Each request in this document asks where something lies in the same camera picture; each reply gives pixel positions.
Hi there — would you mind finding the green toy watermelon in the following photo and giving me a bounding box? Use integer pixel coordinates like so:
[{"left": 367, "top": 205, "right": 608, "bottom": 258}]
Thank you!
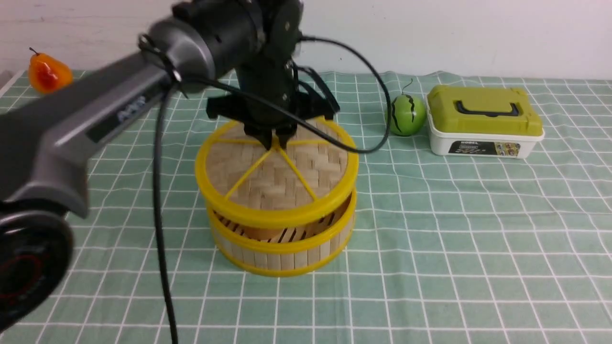
[{"left": 389, "top": 79, "right": 427, "bottom": 137}]

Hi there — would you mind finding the green checkered tablecloth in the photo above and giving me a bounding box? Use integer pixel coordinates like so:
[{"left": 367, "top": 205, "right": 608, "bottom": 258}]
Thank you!
[{"left": 1, "top": 72, "right": 612, "bottom": 344}]

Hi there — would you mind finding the green lidded white storage box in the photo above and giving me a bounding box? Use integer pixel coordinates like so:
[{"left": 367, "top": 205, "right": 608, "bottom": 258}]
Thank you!
[{"left": 427, "top": 85, "right": 545, "bottom": 159}]

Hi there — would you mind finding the yellow bamboo steamer basket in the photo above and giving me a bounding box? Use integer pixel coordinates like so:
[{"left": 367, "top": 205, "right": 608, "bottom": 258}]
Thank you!
[{"left": 207, "top": 190, "right": 358, "bottom": 278}]

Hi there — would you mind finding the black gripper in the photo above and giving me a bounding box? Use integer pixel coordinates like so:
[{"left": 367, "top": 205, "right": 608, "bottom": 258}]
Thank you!
[{"left": 206, "top": 57, "right": 339, "bottom": 151}]

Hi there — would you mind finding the orange red toy pear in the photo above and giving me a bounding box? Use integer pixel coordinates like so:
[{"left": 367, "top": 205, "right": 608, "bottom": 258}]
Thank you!
[{"left": 28, "top": 47, "right": 74, "bottom": 95}]

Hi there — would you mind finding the yellow woven bamboo steamer lid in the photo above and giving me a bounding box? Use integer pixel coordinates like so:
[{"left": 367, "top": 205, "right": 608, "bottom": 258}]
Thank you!
[{"left": 195, "top": 120, "right": 359, "bottom": 229}]

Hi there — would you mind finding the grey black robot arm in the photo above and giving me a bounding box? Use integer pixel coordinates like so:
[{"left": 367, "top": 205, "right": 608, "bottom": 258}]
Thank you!
[{"left": 1, "top": 0, "right": 339, "bottom": 331}]

